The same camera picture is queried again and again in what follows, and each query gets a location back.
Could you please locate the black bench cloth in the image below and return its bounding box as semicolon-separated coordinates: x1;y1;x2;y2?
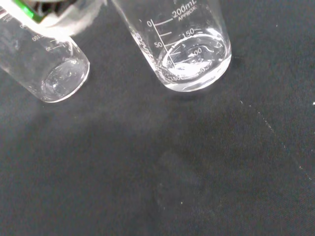
0;0;315;236

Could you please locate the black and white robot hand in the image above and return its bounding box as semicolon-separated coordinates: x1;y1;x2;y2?
11;0;109;38

